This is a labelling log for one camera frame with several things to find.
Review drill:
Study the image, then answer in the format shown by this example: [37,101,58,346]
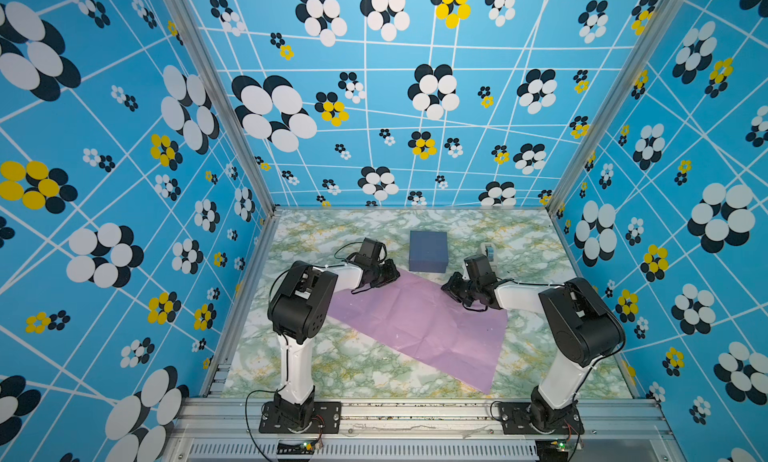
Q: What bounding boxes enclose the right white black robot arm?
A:
[441,255,626,433]

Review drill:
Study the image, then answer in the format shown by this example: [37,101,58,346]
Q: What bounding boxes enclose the dark blue gift box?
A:
[408,230,449,273]

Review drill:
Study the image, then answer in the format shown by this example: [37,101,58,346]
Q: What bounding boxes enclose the left green circuit board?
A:
[276,441,321,456]

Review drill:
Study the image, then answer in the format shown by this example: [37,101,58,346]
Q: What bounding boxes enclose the aluminium front rail frame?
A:
[161,398,685,461]

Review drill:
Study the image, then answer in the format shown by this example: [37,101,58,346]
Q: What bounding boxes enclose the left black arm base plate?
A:
[258,401,342,434]

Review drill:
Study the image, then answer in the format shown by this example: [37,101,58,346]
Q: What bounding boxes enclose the green circuit board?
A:
[536,440,570,462]
[276,441,321,456]

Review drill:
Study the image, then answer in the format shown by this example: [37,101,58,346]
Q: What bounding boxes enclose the right green circuit board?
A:
[536,440,570,462]

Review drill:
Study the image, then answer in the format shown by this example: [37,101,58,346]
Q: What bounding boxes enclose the white tape dispenser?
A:
[483,243,495,262]

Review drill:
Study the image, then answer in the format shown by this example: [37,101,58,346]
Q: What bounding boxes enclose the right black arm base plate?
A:
[497,402,585,437]

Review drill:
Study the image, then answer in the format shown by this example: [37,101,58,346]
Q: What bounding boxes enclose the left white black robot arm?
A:
[267,238,399,429]

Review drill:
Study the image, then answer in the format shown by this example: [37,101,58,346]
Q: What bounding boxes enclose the purple wrapping paper sheet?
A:
[328,269,508,394]

